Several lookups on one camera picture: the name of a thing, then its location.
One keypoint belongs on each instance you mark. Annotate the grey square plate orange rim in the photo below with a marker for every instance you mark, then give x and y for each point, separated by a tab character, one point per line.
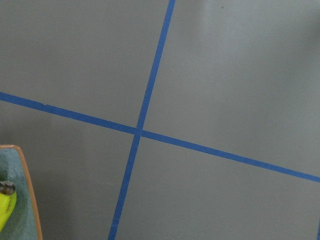
24	222

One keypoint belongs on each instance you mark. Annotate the yellow banana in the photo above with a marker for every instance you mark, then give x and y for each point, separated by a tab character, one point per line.
8	200

